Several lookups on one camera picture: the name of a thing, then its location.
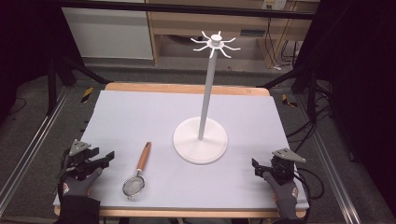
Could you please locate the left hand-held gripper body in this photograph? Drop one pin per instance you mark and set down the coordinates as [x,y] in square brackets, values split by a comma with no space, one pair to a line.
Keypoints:
[80,155]

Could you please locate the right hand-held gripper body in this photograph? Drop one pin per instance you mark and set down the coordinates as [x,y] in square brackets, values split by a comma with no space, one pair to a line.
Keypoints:
[283,168]

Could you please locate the person's right hand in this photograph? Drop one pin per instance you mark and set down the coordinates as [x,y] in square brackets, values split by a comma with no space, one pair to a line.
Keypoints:
[285,196]

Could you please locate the person's left hand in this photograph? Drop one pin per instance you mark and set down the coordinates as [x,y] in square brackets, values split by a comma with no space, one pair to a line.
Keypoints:
[77,186]

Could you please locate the yellow-black floor tape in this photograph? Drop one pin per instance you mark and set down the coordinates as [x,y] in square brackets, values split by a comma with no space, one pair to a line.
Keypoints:
[87,94]
[289,101]

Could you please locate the white hook stand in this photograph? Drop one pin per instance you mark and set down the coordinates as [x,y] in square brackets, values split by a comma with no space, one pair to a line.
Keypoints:
[202,140]

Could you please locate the black metal stand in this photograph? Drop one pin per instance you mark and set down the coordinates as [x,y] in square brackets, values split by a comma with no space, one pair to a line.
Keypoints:
[308,81]
[62,74]

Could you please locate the pale lilac table mat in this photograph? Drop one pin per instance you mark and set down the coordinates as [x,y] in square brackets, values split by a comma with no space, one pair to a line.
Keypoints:
[174,109]

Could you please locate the black curtain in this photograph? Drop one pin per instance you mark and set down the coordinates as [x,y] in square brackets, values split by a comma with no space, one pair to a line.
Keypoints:
[25,46]
[361,93]

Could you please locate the white cabinet panel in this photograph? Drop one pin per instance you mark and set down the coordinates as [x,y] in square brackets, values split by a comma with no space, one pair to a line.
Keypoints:
[106,34]

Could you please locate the light wooden desk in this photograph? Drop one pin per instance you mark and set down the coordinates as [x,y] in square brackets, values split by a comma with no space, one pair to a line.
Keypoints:
[224,25]

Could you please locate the white power strip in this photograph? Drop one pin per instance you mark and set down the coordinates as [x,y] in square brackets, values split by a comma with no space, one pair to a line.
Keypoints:
[274,3]

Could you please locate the aluminium floor rail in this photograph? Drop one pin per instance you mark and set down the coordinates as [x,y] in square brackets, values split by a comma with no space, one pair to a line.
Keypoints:
[330,161]
[31,149]

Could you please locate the black horizontal frame bar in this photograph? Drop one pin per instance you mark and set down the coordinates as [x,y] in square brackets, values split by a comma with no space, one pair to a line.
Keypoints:
[186,8]

